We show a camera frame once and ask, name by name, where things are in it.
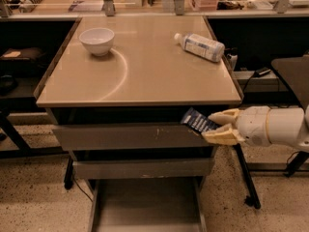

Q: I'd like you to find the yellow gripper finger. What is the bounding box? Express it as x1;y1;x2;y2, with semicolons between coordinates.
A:
209;108;240;126
202;124;245;146

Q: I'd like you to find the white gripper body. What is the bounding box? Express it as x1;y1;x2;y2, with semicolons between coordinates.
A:
236;106;270;146

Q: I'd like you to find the dark blue rxbar wrapper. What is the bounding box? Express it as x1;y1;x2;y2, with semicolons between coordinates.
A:
181;107;219;133

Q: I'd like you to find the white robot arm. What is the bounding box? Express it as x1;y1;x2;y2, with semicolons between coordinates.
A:
202;106;309;153

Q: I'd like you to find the grey top drawer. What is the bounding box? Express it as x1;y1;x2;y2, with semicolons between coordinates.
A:
52;123;209;151

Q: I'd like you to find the grey drawer cabinet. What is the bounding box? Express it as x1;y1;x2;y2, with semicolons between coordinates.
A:
33;14;245;191

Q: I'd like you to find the grey middle drawer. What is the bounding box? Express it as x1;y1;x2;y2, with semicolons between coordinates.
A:
73;158;214;179

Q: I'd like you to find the open grey bottom drawer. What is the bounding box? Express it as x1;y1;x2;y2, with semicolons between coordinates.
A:
87;178;207;232

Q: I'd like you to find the black power adapter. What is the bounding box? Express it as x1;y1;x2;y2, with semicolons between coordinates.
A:
254;67;271;77

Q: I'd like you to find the black table leg base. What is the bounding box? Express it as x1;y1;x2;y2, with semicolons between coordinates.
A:
234;144;261;210

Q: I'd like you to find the clear plastic water bottle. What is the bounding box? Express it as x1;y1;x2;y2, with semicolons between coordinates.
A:
174;33;225;63

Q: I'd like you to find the white ceramic bowl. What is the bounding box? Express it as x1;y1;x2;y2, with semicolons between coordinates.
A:
79;28;115;56

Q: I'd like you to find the black floor cable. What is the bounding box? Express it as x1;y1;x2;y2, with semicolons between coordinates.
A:
285;150;302;166

